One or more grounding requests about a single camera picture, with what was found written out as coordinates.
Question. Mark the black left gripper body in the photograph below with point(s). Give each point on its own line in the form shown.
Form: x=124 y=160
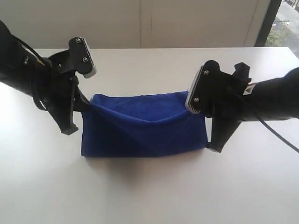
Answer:
x=40 y=79

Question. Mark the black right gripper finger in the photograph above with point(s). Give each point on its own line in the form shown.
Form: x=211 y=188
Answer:
x=222 y=130

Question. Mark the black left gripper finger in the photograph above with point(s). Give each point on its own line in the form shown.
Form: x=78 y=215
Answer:
x=81 y=103
x=62 y=113

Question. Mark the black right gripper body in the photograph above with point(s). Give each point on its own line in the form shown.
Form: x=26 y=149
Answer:
x=222 y=90

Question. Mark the blue towel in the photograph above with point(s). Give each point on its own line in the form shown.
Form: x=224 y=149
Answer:
x=141 y=126

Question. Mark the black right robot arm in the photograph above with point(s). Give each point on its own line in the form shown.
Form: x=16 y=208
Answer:
x=271 y=100

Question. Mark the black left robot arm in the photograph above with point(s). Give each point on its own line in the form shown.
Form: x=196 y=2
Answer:
x=8 y=44

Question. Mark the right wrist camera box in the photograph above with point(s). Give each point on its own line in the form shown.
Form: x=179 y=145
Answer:
x=202 y=93

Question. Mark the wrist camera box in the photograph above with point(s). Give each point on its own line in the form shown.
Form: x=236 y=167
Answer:
x=202 y=93
x=81 y=58

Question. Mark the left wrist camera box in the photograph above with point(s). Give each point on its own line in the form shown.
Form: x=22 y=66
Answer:
x=81 y=58

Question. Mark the dark window frame post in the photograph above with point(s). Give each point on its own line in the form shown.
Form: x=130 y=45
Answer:
x=267 y=23

